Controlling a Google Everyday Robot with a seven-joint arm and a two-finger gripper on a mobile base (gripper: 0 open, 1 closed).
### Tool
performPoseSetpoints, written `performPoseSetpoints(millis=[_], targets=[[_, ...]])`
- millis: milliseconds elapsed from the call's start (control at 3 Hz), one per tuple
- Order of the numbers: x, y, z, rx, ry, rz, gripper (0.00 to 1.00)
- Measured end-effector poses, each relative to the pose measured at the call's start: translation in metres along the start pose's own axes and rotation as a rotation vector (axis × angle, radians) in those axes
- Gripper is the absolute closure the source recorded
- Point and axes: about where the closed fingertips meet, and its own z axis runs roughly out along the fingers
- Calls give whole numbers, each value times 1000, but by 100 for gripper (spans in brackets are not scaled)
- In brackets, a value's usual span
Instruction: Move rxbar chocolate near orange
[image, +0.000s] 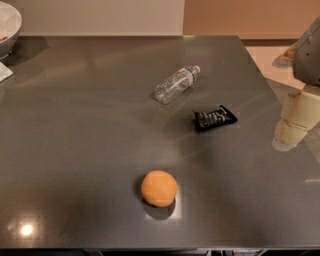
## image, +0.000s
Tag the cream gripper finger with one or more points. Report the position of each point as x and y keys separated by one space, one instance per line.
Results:
x=287 y=136

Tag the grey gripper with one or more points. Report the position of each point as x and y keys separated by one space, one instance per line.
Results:
x=308 y=55

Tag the black rxbar chocolate wrapper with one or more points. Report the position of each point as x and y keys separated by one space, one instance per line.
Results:
x=219 y=117

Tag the clear plastic water bottle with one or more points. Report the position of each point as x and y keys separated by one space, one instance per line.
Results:
x=168 y=90

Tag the orange fruit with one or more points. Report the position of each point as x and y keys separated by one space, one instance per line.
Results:
x=159 y=188

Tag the white paper napkin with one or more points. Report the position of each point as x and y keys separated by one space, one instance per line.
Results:
x=5 y=72

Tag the white bowl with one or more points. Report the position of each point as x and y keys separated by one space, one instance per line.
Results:
x=10 y=25

